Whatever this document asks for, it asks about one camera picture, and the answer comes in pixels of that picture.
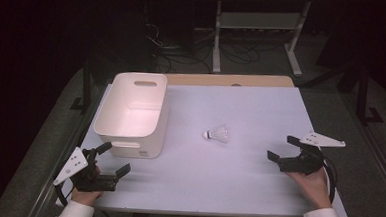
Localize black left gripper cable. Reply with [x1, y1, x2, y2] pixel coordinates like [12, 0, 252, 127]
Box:
[53, 182, 71, 207]

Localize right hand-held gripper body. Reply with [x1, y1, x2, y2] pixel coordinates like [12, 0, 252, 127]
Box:
[277, 129, 347, 178]

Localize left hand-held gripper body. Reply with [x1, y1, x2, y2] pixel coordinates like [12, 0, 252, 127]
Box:
[52, 144, 120, 195]

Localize white metal desk frame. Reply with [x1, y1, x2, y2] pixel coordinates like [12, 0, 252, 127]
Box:
[198, 0, 313, 79]

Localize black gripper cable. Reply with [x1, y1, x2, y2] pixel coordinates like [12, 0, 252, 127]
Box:
[318, 154, 340, 204]
[53, 182, 71, 207]

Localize black metal stand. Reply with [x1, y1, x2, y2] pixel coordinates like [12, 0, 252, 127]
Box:
[69, 55, 97, 115]
[353, 62, 386, 127]

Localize person's right hand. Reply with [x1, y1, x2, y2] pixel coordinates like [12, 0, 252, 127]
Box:
[284, 167, 335, 211]

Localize white feather shuttlecock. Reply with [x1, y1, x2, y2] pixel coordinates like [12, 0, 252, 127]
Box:
[202, 122, 231, 144]

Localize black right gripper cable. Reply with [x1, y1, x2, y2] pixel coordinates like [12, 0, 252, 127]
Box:
[318, 154, 340, 204]

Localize tangle of black floor cables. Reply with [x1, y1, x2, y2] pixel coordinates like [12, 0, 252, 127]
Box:
[142, 5, 264, 78]

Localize white plastic storage bin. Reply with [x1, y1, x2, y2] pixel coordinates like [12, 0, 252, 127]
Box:
[91, 69, 173, 161]

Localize person's left hand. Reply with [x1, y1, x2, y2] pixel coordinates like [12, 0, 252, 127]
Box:
[70, 163, 106, 208]

